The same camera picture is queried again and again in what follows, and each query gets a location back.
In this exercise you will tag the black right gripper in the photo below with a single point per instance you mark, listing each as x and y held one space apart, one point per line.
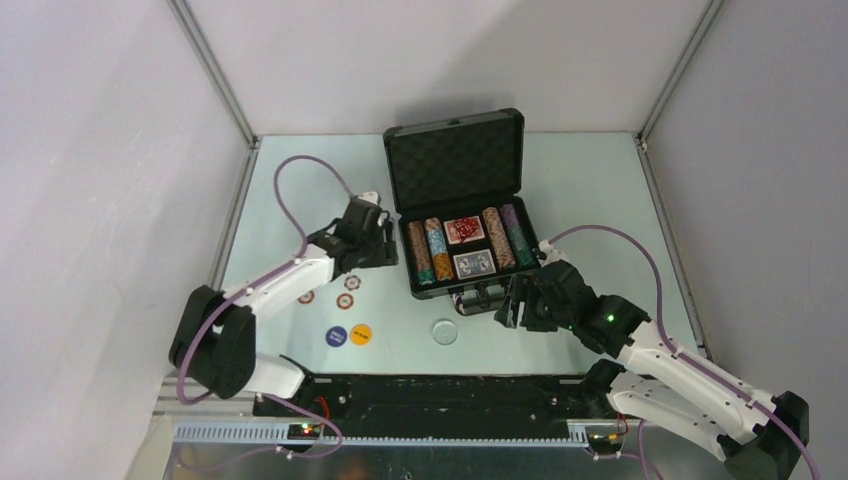
522 290

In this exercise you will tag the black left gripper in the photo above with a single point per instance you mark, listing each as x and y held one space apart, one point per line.
385 254

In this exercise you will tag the white red poker chip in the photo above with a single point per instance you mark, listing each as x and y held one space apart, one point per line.
352 282

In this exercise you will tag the black poker case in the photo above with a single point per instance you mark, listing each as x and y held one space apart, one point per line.
456 168

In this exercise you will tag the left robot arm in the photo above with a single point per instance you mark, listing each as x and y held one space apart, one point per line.
216 340

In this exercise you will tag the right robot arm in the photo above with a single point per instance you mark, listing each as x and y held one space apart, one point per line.
755 434

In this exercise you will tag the red dice set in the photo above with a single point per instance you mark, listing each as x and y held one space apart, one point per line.
464 230

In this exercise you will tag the purple green chip stack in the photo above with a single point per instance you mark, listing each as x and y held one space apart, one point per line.
518 235

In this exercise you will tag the pink brown chip stack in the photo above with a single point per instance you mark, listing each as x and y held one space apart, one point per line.
499 239

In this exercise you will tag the blue orange chip stack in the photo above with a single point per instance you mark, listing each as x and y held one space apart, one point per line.
438 249

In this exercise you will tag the orange poker chip at edge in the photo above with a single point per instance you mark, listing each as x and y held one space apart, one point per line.
306 298

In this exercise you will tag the blue playing card deck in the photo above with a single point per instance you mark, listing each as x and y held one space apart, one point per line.
474 264

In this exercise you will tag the yellow big blind button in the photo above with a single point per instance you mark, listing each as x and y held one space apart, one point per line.
361 334

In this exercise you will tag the blue small blind button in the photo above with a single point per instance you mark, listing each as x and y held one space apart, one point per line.
336 336

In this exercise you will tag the clear dealer button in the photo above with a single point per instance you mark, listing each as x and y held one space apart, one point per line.
445 332

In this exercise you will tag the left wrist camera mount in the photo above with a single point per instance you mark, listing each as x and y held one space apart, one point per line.
371 197

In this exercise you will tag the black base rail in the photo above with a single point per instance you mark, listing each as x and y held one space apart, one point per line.
536 407

